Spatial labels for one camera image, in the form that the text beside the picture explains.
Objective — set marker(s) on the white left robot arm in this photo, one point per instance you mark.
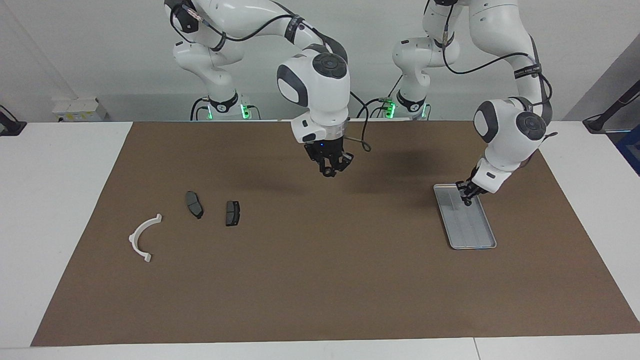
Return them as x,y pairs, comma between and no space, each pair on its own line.
505,145

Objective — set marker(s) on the blue object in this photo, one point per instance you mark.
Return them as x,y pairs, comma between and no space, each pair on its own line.
631,150

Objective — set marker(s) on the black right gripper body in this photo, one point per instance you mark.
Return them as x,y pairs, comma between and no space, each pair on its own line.
327,152

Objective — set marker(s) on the black table clamp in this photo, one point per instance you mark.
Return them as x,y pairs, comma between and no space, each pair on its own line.
10,127

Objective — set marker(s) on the curved grey brake pad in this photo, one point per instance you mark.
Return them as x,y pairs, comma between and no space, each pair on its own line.
194,205

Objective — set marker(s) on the silver metal tray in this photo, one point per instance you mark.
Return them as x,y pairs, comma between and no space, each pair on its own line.
470,225

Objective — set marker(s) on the rectangular grey brake pad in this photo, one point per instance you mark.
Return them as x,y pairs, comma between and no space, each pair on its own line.
233,213

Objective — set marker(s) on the white power box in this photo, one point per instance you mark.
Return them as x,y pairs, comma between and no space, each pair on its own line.
80,110

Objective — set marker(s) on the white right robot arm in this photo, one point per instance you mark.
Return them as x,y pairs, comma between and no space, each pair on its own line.
320,100

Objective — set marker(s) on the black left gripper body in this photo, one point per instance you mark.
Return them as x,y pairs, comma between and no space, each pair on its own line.
472,187

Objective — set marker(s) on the brown table mat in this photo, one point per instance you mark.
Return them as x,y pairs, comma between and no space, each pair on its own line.
320,300

